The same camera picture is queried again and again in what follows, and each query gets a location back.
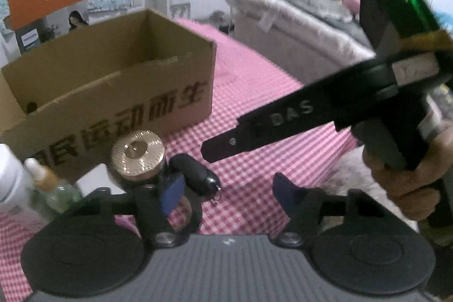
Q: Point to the white furry cushion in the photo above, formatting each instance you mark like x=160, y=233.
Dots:
x=350, y=174

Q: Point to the pink checkered tablecloth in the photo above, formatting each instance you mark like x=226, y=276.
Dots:
x=247, y=86

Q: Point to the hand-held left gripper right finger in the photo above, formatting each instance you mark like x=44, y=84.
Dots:
x=286, y=191

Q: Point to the pink plush toy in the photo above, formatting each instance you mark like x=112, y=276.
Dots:
x=352, y=1

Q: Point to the white plastic bottle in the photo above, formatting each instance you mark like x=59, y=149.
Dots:
x=9, y=178

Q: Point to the dark low table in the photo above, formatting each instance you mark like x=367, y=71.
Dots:
x=223, y=24

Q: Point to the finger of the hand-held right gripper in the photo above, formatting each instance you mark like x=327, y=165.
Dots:
x=226, y=144

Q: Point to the black tape roll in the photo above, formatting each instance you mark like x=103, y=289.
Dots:
x=196, y=213

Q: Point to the gold-lidded round jar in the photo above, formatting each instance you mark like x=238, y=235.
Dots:
x=138, y=155

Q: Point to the green dropper bottle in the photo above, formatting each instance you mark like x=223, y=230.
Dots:
x=47, y=190

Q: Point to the black key fob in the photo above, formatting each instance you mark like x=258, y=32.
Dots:
x=193, y=171

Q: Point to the person's right hand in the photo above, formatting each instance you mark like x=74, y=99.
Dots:
x=403, y=187

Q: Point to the brown cardboard box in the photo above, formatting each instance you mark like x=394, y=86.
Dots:
x=116, y=86

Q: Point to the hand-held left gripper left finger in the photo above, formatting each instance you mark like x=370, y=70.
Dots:
x=172, y=191

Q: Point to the grey blanket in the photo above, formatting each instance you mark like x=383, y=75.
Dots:
x=311, y=3

